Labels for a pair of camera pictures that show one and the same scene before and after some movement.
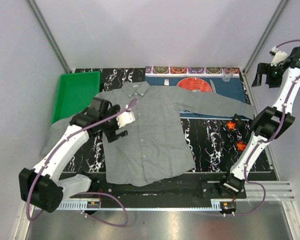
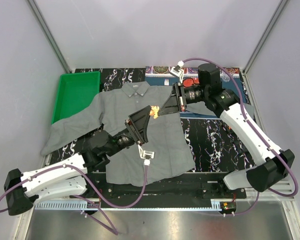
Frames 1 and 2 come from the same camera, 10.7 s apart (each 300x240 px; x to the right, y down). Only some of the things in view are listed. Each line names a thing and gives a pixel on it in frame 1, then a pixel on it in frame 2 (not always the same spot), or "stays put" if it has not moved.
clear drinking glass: [227, 74] stays put
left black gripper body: [110, 126] to [134, 133]
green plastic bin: [75, 93] stays put
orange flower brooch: [241, 146] to [154, 111]
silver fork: [166, 82] stays put
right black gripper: [264, 68] to [176, 102]
